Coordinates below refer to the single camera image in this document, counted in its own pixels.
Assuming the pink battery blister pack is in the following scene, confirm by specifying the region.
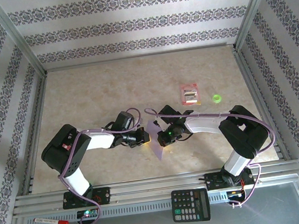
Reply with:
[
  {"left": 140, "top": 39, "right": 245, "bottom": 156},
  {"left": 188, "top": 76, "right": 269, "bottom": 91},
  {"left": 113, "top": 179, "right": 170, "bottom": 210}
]
[{"left": 178, "top": 81, "right": 202, "bottom": 108}]

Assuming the white marker with red cap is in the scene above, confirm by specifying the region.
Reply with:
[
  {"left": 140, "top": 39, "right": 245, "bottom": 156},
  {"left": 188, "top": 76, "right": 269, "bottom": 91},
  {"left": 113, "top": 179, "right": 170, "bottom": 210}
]
[{"left": 33, "top": 214, "right": 70, "bottom": 224}]

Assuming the grey slotted cable duct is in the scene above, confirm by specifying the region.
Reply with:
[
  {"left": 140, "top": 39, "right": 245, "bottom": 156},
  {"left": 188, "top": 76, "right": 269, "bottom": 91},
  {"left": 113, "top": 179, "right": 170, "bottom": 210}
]
[{"left": 24, "top": 193, "right": 230, "bottom": 224}]

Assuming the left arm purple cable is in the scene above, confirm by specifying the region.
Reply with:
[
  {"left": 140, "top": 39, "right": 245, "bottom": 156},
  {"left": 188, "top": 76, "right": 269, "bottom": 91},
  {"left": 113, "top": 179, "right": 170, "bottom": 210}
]
[{"left": 50, "top": 107, "right": 155, "bottom": 224}]

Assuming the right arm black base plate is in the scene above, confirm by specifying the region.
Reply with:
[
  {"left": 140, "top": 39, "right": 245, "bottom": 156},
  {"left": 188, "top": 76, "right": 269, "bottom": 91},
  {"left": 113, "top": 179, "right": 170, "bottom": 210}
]
[{"left": 203, "top": 167, "right": 256, "bottom": 193}]

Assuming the aluminium frame post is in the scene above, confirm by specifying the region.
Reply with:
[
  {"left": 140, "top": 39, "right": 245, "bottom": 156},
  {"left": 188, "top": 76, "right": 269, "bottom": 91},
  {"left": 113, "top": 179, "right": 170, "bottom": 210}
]
[
  {"left": 228, "top": 0, "right": 287, "bottom": 52},
  {"left": 0, "top": 0, "right": 47, "bottom": 82}
]

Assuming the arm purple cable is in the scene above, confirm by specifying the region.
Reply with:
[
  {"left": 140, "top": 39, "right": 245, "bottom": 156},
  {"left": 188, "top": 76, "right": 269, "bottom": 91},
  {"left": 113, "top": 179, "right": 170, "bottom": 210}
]
[
  {"left": 50, "top": 107, "right": 155, "bottom": 224},
  {"left": 144, "top": 93, "right": 284, "bottom": 217}
]

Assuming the lilac paper sheet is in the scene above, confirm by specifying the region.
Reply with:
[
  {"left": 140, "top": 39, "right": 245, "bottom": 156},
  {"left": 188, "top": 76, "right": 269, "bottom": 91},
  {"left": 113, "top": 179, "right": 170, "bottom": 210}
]
[{"left": 144, "top": 118, "right": 167, "bottom": 163}]

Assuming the aluminium side rail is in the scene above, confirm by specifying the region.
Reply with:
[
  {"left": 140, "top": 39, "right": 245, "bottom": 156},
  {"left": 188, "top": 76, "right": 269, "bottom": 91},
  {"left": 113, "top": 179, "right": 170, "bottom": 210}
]
[
  {"left": 232, "top": 43, "right": 293, "bottom": 168},
  {"left": 7, "top": 72, "right": 61, "bottom": 196}
]

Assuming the black desk calculator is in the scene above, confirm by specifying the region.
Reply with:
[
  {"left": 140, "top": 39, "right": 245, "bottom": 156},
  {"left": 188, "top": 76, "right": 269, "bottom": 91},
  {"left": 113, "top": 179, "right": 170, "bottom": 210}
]
[{"left": 169, "top": 186, "right": 212, "bottom": 224}]

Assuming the aluminium back rail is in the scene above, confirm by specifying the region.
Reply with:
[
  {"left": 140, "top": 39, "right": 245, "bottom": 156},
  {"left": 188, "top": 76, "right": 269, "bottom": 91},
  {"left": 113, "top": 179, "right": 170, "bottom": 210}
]
[{"left": 43, "top": 41, "right": 238, "bottom": 74}]

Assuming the aluminium mounting rail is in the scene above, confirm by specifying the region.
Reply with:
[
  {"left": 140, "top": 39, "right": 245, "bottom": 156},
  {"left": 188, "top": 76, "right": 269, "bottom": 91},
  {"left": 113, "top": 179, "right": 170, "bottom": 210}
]
[{"left": 11, "top": 159, "right": 299, "bottom": 217}]

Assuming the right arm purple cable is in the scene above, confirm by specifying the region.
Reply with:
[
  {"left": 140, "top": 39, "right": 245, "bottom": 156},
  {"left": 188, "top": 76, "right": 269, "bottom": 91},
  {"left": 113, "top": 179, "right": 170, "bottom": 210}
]
[{"left": 144, "top": 93, "right": 284, "bottom": 217}]

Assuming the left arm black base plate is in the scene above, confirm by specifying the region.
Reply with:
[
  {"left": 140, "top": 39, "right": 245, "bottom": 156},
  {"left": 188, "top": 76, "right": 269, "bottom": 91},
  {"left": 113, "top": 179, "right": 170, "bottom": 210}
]
[{"left": 61, "top": 186, "right": 113, "bottom": 210}]

